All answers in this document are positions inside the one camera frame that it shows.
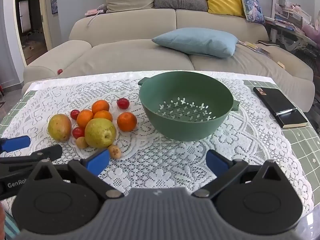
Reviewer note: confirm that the beige sofa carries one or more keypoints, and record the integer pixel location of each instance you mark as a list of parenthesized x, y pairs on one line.
[(125, 52)]

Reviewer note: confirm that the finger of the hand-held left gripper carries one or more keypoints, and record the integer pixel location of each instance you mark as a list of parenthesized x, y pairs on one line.
[(37, 153), (16, 143)]

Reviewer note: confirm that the white lace tablecloth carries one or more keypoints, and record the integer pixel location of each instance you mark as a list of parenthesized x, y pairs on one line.
[(175, 160)]

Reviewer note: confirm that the red cherry tomato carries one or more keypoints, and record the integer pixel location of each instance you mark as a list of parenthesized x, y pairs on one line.
[(78, 132), (74, 114), (123, 103)]

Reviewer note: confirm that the blue floral cushion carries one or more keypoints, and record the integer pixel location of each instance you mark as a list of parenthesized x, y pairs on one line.
[(252, 7)]

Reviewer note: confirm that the small yellow box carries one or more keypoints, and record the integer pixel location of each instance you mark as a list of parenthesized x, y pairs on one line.
[(281, 65)]

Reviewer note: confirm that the yellow-green mango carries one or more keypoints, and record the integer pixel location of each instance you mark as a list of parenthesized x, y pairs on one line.
[(59, 127)]

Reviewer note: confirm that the orange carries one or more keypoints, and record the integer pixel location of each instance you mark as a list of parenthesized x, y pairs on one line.
[(84, 118), (103, 115), (127, 121), (100, 106)]

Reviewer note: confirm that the black silver pen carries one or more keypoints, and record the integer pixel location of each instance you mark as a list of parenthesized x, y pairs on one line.
[(286, 111)]

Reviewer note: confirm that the green-yellow pear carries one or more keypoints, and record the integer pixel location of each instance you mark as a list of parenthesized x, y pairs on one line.
[(98, 132)]

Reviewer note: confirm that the black notebook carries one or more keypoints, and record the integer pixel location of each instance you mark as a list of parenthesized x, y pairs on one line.
[(280, 102)]

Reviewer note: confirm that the grey plush toy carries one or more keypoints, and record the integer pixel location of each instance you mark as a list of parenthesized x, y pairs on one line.
[(102, 7)]

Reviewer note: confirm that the white door frame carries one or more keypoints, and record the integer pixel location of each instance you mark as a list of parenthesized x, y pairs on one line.
[(48, 17)]

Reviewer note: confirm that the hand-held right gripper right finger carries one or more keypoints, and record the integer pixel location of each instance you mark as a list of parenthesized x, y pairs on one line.
[(217, 162)]

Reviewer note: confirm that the cluttered side shelf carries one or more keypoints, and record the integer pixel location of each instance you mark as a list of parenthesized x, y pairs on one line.
[(287, 20)]

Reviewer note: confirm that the dark book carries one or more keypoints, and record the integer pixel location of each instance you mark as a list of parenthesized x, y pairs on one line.
[(268, 43)]

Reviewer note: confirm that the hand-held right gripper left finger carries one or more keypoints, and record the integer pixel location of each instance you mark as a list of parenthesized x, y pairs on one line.
[(98, 162)]

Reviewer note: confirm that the light blue pillow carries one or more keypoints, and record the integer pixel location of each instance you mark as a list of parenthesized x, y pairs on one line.
[(197, 41)]

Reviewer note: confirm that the green colander bowl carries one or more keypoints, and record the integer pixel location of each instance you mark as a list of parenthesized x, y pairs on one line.
[(175, 127)]

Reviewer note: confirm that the pink box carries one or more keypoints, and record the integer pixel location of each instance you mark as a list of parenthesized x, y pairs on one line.
[(93, 13)]

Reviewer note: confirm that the yellow loquat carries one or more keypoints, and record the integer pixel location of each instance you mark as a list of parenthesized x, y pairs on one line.
[(115, 152), (81, 142)]

